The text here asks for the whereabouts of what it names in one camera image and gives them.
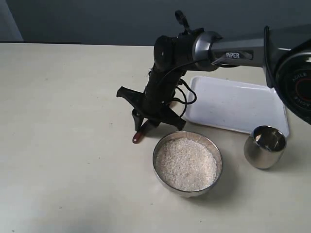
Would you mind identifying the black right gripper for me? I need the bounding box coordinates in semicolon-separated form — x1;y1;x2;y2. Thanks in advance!
116;67;186;132

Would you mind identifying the dark red wooden spoon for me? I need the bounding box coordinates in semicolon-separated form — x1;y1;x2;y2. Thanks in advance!
132;121;149;144

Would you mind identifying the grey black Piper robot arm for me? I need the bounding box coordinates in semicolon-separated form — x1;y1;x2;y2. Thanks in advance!
117;25;311;132

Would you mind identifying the white rice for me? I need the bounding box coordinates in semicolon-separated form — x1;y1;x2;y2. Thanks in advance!
155;138;217;192

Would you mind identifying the wide steel bowl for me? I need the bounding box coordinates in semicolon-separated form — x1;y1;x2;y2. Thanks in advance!
152;131;223;198

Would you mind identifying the stainless steel cup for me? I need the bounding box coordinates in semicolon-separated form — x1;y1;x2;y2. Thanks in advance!
243;125;287;169

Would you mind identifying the white rectangular plastic tray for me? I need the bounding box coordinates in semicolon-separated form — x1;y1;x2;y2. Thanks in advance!
184;76;290;137

